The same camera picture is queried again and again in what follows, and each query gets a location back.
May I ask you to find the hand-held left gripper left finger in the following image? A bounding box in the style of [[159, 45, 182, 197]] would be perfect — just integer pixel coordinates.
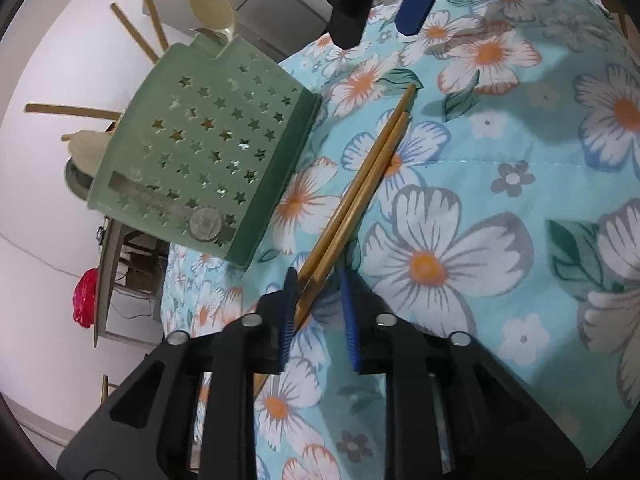
[[56, 267, 301, 480]]

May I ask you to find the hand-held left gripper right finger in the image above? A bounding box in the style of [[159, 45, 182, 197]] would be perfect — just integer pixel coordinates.
[[339, 267, 586, 480]]

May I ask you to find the translucent plastic spoon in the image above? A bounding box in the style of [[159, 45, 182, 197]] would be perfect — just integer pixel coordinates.
[[188, 0, 236, 58]]

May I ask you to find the green plastic utensil holder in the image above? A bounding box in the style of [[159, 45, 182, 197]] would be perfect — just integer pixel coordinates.
[[86, 32, 323, 267]]

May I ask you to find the metal spoon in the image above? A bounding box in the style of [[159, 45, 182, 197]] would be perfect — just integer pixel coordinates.
[[63, 157, 98, 202]]

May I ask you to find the white rice paddle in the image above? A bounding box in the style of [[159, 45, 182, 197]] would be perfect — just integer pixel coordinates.
[[67, 129, 116, 178]]

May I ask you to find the grey desk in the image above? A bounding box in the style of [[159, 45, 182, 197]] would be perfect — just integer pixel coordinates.
[[92, 217, 168, 348]]

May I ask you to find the red plastic bag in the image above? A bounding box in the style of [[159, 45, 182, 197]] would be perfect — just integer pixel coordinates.
[[72, 268, 99, 329]]

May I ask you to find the floral blue tablecloth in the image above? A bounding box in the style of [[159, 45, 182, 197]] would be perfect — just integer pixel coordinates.
[[160, 0, 640, 480]]

